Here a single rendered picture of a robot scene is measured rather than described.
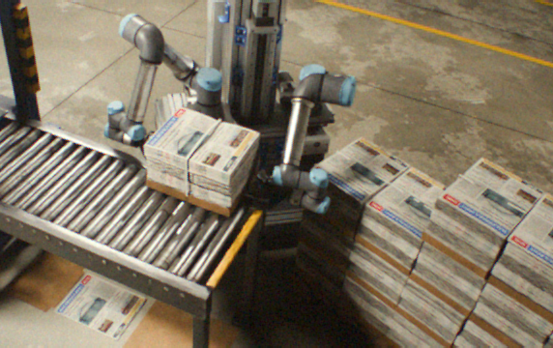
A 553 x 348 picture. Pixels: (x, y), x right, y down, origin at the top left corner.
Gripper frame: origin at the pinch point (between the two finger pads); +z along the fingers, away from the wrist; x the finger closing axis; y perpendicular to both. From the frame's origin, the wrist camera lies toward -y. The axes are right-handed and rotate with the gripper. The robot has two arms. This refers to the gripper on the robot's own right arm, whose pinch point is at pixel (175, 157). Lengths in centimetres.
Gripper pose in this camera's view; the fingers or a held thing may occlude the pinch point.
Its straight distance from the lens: 258.5
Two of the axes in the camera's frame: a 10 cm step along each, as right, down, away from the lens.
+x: 3.8, -5.7, 7.2
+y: 1.0, -7.6, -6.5
